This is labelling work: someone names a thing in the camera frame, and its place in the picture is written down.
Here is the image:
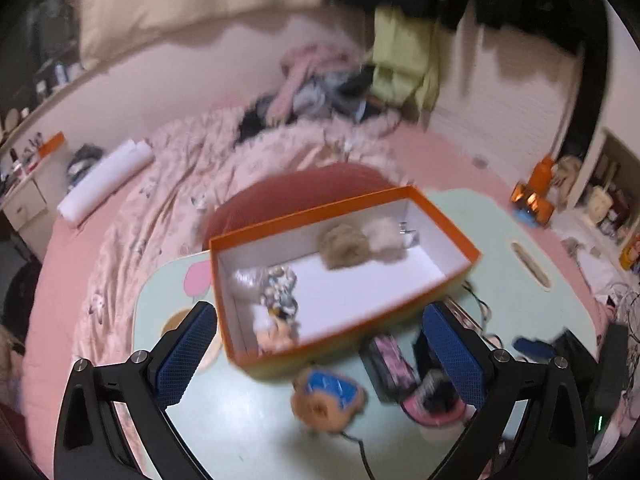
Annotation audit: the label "brown bear plush blue cap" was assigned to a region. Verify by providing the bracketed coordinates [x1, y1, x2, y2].
[291, 365, 368, 436]

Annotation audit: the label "black braided cable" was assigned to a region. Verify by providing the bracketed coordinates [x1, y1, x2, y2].
[340, 429, 377, 480]

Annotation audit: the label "beige cloth bundle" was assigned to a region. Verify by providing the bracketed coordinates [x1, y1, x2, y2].
[556, 156, 581, 196]

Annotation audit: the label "white paper roll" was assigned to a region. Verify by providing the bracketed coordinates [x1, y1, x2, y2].
[57, 139, 153, 226]

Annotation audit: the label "small orange desk box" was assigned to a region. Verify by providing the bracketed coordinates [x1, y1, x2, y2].
[37, 131, 67, 158]

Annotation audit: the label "brown fluffy pompom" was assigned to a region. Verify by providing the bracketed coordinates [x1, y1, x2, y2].
[319, 224, 368, 270]

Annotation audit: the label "grey black plastic bag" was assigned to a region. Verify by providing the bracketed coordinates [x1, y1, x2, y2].
[67, 144, 107, 186]

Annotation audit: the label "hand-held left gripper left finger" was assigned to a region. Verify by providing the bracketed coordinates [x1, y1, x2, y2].
[54, 301, 218, 480]

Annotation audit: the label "yellow-green hanging garment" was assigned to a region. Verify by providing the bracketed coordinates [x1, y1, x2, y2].
[369, 5, 442, 126]

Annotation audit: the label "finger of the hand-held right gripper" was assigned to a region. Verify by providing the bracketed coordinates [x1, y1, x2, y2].
[512, 335, 571, 362]

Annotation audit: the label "pile of clothes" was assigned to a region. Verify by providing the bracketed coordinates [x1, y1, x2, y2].
[235, 42, 401, 146]

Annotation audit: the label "pink floral blanket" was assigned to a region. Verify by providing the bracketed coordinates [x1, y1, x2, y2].
[75, 107, 416, 361]

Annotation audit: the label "orange bottle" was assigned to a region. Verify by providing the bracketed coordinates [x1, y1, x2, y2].
[530, 156, 557, 196]

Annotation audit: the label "black box red seal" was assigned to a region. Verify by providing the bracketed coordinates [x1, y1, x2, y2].
[360, 335, 418, 403]

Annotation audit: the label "orange cardboard box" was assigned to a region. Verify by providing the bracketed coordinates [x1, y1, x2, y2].
[209, 185, 483, 381]

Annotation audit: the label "white window blinds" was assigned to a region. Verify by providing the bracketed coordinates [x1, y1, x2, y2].
[430, 15, 583, 181]

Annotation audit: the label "black lace scrunchie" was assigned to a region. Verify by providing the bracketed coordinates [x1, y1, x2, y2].
[412, 365, 468, 413]

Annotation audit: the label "beaded charm string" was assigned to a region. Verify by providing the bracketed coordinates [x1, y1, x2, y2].
[260, 267, 301, 321]

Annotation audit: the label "white-haired doll figure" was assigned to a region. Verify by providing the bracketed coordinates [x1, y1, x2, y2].
[252, 310, 301, 356]

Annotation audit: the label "pale fluffy pompom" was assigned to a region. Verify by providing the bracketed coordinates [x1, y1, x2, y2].
[361, 217, 411, 261]

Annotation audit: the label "white shelf unit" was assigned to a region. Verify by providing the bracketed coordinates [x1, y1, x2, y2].
[575, 127, 640, 271]

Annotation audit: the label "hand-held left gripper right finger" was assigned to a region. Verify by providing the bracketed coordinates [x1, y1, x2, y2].
[422, 301, 588, 480]

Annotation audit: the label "orange shiny package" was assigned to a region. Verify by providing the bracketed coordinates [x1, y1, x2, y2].
[510, 182, 554, 226]

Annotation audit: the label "white nightstand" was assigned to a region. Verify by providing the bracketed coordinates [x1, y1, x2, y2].
[0, 175, 51, 233]

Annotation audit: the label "beige curtain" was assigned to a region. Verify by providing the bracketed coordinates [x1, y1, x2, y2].
[80, 0, 336, 68]

